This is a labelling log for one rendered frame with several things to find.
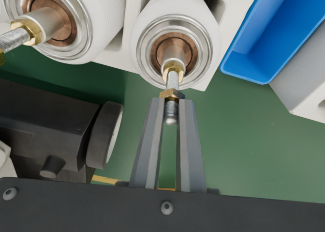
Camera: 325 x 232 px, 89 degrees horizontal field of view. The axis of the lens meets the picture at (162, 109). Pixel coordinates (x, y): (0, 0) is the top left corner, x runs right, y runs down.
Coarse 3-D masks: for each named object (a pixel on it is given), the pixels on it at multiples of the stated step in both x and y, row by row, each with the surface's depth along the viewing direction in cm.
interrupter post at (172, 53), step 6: (168, 48) 16; (174, 48) 15; (180, 48) 16; (168, 54) 15; (174, 54) 14; (180, 54) 15; (162, 60) 15; (168, 60) 14; (174, 60) 14; (180, 60) 14; (162, 66) 14; (162, 72) 15
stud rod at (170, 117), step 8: (176, 72) 13; (168, 80) 13; (176, 80) 13; (168, 88) 12; (176, 88) 12; (168, 104) 10; (176, 104) 10; (168, 112) 10; (176, 112) 10; (168, 120) 10; (176, 120) 10
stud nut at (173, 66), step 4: (168, 64) 14; (172, 64) 13; (176, 64) 13; (164, 68) 14; (168, 68) 13; (172, 68) 13; (176, 68) 13; (180, 68) 14; (164, 72) 14; (168, 72) 13; (180, 72) 13; (164, 76) 14; (180, 76) 14; (164, 80) 14; (180, 80) 14
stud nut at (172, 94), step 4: (172, 88) 11; (164, 92) 11; (168, 92) 11; (172, 92) 10; (176, 92) 11; (180, 92) 11; (160, 96) 11; (164, 96) 11; (168, 96) 10; (172, 96) 10; (176, 96) 10; (180, 96) 11; (184, 96) 11; (168, 100) 11; (172, 100) 11; (176, 100) 11
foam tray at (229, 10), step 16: (128, 0) 20; (144, 0) 22; (208, 0) 28; (224, 0) 19; (240, 0) 19; (128, 16) 21; (224, 16) 20; (240, 16) 20; (0, 32) 24; (128, 32) 22; (224, 32) 21; (112, 48) 25; (128, 48) 24; (224, 48) 23; (112, 64) 26; (128, 64) 26; (208, 80) 26
